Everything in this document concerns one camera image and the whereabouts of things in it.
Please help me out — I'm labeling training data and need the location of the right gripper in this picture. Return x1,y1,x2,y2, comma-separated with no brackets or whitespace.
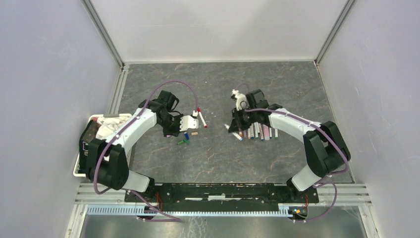
228,106,257,133

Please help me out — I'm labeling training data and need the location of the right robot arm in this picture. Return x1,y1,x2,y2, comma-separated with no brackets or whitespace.
228,89,351,202

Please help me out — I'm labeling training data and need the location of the black box in basket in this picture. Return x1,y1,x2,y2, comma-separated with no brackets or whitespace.
79,119,100,155

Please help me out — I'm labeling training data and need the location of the crumpled white cloth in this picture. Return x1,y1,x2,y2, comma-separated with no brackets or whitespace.
94,114,131,139

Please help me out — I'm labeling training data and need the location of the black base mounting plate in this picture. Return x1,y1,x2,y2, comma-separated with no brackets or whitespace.
141,182,319,212

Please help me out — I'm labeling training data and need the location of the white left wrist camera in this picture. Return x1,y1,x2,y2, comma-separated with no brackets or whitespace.
179,115,199,132

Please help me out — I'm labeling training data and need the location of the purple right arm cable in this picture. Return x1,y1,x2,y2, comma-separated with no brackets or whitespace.
236,83,350,222

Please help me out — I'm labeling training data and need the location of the white plastic basket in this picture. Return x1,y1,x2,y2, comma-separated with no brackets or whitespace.
73,114,130,177

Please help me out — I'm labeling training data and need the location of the slotted cable duct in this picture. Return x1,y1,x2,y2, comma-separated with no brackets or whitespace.
86,205,308,218

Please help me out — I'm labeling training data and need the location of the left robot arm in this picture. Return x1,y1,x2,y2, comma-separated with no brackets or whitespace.
81,90,183,202

